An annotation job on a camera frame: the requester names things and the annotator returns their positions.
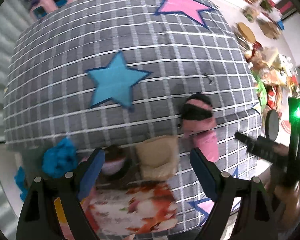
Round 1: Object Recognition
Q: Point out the brown cardboard box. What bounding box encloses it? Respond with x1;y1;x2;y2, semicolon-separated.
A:
258;19;282;40

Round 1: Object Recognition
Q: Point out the green snack packet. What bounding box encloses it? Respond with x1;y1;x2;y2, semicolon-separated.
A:
254;79;269;108

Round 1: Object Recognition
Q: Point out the floral tissue box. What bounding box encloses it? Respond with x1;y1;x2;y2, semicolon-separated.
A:
81;182;178;237

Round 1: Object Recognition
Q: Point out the black round lid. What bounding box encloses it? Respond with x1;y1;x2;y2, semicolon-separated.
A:
264;109;280;141

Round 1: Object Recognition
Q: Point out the large pink sponge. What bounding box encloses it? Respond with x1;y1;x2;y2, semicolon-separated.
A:
193;132;220;163

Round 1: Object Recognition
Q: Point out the pink and black striped sock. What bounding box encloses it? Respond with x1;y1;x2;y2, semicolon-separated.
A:
180;94;217;138

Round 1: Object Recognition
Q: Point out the pink plastic stool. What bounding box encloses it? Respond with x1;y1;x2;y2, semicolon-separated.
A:
29;0;73;20

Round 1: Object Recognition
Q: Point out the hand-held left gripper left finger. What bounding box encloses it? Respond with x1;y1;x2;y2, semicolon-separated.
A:
15;148;105;240

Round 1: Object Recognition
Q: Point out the blue fuzzy cloth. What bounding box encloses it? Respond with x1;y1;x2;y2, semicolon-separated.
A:
42;137;78;178
14;166;29;202

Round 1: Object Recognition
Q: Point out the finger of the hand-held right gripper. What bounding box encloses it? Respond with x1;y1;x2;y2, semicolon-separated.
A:
234;132;288;166

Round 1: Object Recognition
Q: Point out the grey checked star blanket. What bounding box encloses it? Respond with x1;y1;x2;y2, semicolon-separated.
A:
2;0;266;228

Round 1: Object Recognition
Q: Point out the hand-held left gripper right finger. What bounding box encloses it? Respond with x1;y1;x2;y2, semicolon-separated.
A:
190;148;285;240

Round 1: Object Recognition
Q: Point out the glass jar with gold lid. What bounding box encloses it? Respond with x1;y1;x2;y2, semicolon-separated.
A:
236;22;257;48

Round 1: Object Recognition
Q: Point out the dark and white bowl item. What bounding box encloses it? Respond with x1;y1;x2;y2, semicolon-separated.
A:
100;145;127;176

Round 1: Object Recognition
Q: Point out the person's right hand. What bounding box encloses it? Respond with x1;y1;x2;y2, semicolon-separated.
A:
265;166;300;230

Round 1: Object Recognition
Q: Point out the beige cloth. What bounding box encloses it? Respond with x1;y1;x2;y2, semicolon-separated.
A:
136;135;178;181

